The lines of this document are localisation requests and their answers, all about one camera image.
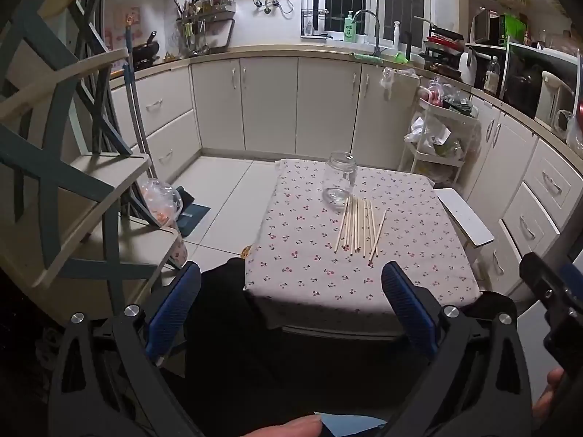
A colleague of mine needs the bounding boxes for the wire sink caddy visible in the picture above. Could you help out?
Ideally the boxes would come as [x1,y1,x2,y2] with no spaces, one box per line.
[301,8,329,38]

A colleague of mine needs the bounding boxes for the black wok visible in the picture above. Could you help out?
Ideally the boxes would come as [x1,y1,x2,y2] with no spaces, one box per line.
[132,31,161,67]

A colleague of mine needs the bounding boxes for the clear bag of orange items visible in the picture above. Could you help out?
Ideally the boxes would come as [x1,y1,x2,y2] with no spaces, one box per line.
[137,177,183,228]

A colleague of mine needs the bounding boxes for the stack of pans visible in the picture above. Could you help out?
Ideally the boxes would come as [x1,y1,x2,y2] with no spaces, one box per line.
[414,16,465,78]

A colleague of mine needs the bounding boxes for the chrome kitchen faucet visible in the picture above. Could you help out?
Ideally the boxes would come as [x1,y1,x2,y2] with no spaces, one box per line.
[353,9,383,55]

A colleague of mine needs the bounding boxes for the microwave oven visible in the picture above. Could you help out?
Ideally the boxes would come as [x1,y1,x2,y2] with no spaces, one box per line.
[471,7,508,46]

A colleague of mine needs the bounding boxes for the floral print bin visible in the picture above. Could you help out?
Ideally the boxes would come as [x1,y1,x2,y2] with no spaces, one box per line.
[168,228,189,269]

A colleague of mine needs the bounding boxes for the green box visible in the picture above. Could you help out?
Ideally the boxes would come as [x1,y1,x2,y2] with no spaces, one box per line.
[498,13,529,46]

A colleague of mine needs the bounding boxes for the clear glass jar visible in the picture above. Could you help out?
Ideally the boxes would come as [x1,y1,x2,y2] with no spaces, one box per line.
[321,151,357,205]

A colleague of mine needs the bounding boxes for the bunch of wooden chopsticks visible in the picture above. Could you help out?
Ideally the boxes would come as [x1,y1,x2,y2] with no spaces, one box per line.
[334,197,388,262]

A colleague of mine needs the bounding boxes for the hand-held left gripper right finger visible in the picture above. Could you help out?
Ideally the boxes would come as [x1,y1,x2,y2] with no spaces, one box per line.
[380,261,533,437]

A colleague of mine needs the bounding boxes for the person's right hand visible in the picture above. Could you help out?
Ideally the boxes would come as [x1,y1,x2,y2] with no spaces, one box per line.
[532,368,566,426]

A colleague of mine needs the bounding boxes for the white rolling cart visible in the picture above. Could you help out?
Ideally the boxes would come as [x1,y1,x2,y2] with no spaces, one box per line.
[398,98,479,187]

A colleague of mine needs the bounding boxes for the person's left hand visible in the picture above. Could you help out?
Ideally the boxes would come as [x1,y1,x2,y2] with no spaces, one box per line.
[246,414,324,437]

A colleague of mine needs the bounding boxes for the clear hanging trash bag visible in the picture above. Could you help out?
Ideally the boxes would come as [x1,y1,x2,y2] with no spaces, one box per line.
[380,67,420,101]

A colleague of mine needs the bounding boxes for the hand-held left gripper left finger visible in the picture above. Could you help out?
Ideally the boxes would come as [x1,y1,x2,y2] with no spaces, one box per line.
[48,261,203,437]

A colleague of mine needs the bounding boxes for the red wall posters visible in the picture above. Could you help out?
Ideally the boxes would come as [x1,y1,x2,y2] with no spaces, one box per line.
[104,7,142,48]

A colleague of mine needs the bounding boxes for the white plastic bag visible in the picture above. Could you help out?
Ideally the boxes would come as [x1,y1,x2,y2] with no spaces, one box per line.
[405,114,451,155]

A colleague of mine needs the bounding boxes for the white counter shelf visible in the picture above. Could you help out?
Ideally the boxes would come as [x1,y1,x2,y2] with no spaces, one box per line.
[465,39,583,119]

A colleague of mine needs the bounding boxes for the clear oil bottle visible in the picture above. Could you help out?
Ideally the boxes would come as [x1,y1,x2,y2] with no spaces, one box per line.
[483,56,501,96]

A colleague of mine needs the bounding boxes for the black wall spice rack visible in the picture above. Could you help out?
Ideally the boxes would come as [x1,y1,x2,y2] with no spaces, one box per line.
[175,0,238,55]

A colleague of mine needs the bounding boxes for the grey mop handle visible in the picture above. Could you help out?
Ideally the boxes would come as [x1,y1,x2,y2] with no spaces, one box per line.
[123,16,158,178]

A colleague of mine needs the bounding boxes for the white jug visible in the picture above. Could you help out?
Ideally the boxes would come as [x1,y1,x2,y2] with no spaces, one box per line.
[458,50,477,86]

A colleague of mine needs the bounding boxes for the dark blue floor mat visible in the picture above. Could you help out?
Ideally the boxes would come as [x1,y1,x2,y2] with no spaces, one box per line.
[175,186,211,237]

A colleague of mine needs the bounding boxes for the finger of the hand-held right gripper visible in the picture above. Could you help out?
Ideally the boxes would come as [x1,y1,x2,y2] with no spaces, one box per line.
[519,252,568,304]
[562,261,583,301]

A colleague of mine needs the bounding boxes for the small white stool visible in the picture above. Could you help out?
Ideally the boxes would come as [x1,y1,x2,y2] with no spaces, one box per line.
[435,188,495,278]

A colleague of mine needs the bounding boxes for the cherry print tablecloth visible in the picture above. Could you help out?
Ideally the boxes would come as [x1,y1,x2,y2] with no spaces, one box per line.
[243,158,481,317]

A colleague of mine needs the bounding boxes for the green soap bottle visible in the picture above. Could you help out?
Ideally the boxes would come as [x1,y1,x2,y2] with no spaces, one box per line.
[343,10,358,44]

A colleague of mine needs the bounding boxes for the black cooking pot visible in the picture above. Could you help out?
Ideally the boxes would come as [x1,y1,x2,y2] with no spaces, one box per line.
[501,48,547,117]

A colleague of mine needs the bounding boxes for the crumpled clear plastic bag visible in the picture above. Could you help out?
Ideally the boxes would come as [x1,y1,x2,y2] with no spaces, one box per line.
[553,109,583,151]

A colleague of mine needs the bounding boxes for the white electric water boiler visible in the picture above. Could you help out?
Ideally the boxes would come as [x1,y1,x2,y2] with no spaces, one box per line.
[535,70,575,128]

